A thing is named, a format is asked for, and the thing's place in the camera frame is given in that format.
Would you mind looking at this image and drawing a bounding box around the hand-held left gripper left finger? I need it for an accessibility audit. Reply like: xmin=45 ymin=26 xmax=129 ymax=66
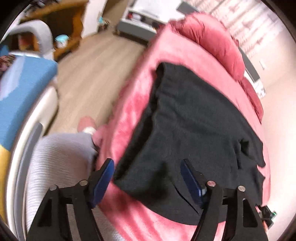
xmin=25 ymin=158 xmax=115 ymax=241

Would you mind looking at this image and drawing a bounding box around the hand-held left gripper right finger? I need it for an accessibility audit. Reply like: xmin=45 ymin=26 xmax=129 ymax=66
xmin=180 ymin=158 xmax=270 ymax=241

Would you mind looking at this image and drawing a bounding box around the black knit garment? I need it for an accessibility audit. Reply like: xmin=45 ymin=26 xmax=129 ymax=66
xmin=113 ymin=62 xmax=266 ymax=225

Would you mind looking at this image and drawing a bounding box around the person's leg in grey trousers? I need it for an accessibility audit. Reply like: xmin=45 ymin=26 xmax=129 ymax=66
xmin=24 ymin=133 xmax=121 ymax=241

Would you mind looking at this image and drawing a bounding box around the pink slipper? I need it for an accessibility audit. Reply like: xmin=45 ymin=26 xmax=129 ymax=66
xmin=77 ymin=116 xmax=96 ymax=133

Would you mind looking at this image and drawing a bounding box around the bed with pink sheet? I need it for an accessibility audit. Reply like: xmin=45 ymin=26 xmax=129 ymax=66
xmin=92 ymin=13 xmax=272 ymax=241

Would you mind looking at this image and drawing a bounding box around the pink pillow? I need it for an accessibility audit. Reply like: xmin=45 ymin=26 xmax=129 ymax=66
xmin=240 ymin=77 xmax=264 ymax=123

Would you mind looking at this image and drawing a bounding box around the blue cushioned office chair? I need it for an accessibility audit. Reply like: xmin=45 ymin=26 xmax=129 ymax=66
xmin=0 ymin=20 xmax=59 ymax=241

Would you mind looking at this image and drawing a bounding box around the white and grey nightstand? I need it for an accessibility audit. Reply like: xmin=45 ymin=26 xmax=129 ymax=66
xmin=116 ymin=0 xmax=167 ymax=44

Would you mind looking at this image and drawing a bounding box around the wooden desk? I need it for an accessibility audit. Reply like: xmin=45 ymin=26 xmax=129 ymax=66
xmin=20 ymin=0 xmax=89 ymax=61

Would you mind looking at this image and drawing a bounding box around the printed white curtain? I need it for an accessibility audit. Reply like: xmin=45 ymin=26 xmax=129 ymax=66
xmin=208 ymin=0 xmax=282 ymax=61

